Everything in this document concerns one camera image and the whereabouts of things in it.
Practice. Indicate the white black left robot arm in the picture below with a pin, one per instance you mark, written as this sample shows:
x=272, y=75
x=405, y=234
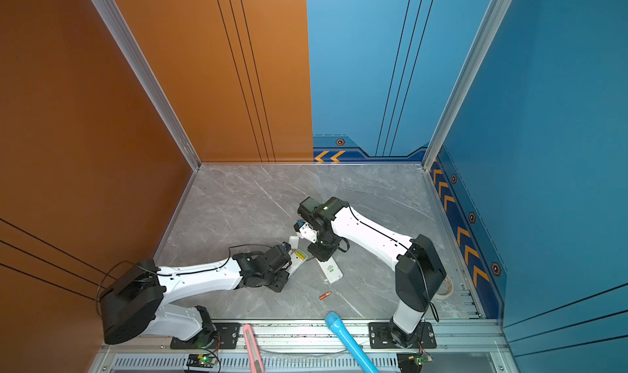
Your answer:
x=143, y=301

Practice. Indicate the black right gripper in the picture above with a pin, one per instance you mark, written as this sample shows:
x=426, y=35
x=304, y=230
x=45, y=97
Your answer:
x=321, y=255

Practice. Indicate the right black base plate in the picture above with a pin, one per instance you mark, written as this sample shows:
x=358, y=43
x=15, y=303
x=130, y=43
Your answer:
x=388, y=335

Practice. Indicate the aluminium front rail frame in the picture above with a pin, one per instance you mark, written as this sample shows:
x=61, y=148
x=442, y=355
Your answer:
x=310, y=346

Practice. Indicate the green circuit board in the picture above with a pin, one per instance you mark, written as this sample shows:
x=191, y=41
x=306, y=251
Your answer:
x=413, y=362
x=204, y=362

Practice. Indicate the right green circuit board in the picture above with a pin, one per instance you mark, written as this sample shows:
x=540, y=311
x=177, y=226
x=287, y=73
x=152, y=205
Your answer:
x=413, y=362

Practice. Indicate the aluminium corner post left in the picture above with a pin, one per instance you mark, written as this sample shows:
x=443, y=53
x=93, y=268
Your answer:
x=125, y=40

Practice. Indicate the pink utility knife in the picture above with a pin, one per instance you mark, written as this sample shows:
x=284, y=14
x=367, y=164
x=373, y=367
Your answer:
x=256, y=361

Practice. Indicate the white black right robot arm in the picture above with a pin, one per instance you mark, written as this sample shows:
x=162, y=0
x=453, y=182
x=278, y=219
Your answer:
x=419, y=272

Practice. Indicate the left green circuit board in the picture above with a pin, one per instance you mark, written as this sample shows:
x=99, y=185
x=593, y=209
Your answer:
x=204, y=362

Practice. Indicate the aluminium corner post right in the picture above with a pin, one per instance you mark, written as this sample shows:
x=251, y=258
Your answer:
x=489, y=26

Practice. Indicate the roll of beige tape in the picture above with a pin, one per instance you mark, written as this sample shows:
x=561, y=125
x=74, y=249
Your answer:
x=445, y=290

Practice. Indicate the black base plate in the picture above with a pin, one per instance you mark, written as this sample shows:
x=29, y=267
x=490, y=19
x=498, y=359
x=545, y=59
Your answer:
x=221, y=335
x=388, y=335

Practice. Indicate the white remote with back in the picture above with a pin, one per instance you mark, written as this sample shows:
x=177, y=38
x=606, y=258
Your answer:
x=331, y=270

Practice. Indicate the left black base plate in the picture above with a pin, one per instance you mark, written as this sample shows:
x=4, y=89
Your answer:
x=221, y=335

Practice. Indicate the aluminium corner post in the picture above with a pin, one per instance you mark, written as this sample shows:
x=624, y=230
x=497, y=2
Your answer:
x=489, y=26
x=125, y=40

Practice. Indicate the white remote control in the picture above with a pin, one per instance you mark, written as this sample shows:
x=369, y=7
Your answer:
x=297, y=256

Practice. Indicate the blue plastic flashlight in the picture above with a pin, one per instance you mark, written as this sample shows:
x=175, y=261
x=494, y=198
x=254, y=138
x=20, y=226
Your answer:
x=337, y=327

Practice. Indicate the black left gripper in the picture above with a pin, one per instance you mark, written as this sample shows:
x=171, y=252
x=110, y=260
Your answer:
x=280, y=286

